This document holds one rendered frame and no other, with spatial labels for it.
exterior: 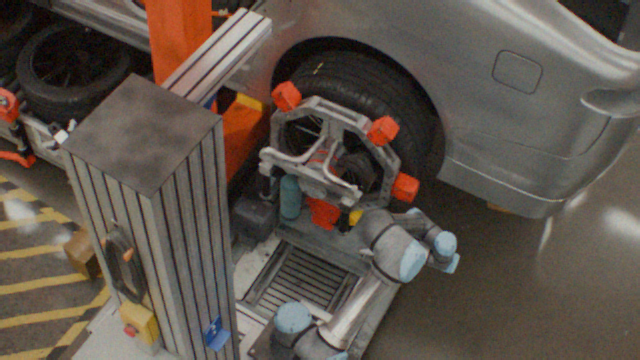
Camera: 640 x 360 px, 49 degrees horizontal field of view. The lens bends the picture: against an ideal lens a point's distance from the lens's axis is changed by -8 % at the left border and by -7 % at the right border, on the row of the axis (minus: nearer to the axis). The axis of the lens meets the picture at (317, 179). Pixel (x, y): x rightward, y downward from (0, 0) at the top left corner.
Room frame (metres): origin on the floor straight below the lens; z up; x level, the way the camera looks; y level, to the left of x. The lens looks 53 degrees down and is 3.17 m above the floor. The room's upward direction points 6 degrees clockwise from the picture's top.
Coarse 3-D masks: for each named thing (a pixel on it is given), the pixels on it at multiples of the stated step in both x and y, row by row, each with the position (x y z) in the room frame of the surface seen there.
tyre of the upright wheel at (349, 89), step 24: (312, 72) 2.07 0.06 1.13; (336, 72) 2.04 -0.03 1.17; (360, 72) 2.05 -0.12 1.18; (384, 72) 2.08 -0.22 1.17; (312, 96) 1.99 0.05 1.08; (336, 96) 1.95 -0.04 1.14; (360, 96) 1.93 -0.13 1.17; (384, 96) 1.96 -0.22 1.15; (408, 96) 2.01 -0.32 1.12; (408, 120) 1.92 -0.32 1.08; (432, 120) 2.02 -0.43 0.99; (288, 144) 2.03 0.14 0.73; (408, 144) 1.84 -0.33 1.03; (432, 144) 1.99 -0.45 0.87; (408, 168) 1.82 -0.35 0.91
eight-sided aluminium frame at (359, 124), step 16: (288, 112) 1.94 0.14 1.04; (304, 112) 1.91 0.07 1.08; (320, 112) 1.88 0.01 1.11; (336, 112) 1.90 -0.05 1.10; (352, 112) 1.89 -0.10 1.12; (272, 128) 1.96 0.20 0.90; (352, 128) 1.83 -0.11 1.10; (368, 128) 1.83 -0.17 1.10; (272, 144) 1.96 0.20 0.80; (368, 144) 1.80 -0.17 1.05; (384, 160) 1.77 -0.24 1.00; (384, 176) 1.77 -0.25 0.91; (384, 192) 1.76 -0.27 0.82; (368, 208) 1.78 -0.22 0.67
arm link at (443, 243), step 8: (432, 232) 1.44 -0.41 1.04; (440, 232) 1.44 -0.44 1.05; (448, 232) 1.43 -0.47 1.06; (424, 240) 1.42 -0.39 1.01; (432, 240) 1.41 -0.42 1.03; (440, 240) 1.40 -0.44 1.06; (448, 240) 1.40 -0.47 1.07; (432, 248) 1.40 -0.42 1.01; (440, 248) 1.37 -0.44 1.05; (448, 248) 1.37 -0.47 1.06; (440, 256) 1.37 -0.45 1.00; (448, 256) 1.37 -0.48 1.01
